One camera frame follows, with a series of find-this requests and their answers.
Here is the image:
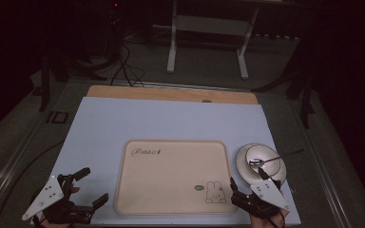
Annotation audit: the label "long black floor cable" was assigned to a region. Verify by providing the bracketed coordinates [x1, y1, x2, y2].
[0, 140, 65, 228]

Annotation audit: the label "black tripod stand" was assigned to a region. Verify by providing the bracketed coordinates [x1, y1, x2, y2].
[251, 60, 317, 130]

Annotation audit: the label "person's right hand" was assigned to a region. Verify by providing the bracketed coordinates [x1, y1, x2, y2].
[249, 210, 290, 228]

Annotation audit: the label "beige tray with rabbit print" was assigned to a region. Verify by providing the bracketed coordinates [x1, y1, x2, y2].
[113, 139, 238, 217]

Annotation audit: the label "wooden table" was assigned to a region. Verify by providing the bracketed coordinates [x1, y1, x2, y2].
[86, 84, 259, 105]

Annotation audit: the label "metal spoon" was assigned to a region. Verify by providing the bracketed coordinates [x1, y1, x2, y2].
[248, 148, 305, 168]

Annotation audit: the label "white metal stand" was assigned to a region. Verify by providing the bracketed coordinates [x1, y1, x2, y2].
[166, 0, 261, 81]

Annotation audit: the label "person's left hand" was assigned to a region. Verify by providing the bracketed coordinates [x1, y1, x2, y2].
[39, 185, 81, 228]

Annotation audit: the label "pale blue table mat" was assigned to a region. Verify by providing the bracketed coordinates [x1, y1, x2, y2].
[30, 96, 302, 227]

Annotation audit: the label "white plate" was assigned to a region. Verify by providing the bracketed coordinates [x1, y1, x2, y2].
[235, 142, 288, 187]

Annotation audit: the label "black cables on floor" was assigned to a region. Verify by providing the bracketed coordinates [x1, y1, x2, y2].
[109, 42, 146, 88]

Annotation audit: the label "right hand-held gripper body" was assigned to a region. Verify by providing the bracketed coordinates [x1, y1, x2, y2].
[230, 178, 292, 219]

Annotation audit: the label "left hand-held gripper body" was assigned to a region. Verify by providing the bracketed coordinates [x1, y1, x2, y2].
[21, 174, 95, 225]

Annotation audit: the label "black stand leg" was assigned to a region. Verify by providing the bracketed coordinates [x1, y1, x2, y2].
[38, 51, 52, 113]

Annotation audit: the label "white bowl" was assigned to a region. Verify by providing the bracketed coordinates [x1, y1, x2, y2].
[244, 144, 281, 176]

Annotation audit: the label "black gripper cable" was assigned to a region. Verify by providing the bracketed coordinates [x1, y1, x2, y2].
[265, 215, 286, 228]

